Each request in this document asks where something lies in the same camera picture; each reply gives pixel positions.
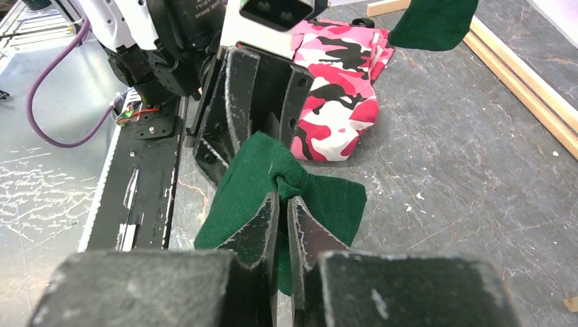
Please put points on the wooden hanger stand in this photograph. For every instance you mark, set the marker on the wooden hanger stand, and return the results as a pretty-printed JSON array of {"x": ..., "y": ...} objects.
[{"x": 542, "y": 100}]

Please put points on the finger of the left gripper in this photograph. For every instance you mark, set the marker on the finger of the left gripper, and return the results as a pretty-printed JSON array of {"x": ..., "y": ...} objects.
[
  {"x": 278, "y": 97},
  {"x": 240, "y": 79}
]

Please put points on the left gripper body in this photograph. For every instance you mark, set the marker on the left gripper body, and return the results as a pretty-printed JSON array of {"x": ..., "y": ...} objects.
[{"x": 210, "y": 120}]

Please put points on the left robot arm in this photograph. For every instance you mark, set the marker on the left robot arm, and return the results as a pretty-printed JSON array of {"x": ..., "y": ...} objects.
[{"x": 160, "y": 49}]

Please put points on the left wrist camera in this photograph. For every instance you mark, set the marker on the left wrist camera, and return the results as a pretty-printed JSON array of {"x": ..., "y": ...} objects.
[{"x": 265, "y": 25}]

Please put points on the green sock with yellow cuff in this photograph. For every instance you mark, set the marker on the green sock with yellow cuff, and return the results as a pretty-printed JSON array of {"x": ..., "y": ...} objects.
[{"x": 435, "y": 25}]

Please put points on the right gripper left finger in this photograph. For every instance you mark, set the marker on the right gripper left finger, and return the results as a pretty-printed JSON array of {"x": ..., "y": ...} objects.
[{"x": 232, "y": 285}]

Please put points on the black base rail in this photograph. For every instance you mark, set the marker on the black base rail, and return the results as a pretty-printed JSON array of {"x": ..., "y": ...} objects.
[{"x": 134, "y": 202}]

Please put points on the pink camouflage cloth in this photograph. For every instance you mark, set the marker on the pink camouflage cloth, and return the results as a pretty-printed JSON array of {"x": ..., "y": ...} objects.
[{"x": 345, "y": 60}]

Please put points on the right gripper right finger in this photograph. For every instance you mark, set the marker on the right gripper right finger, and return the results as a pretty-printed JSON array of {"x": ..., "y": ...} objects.
[{"x": 333, "y": 285}]

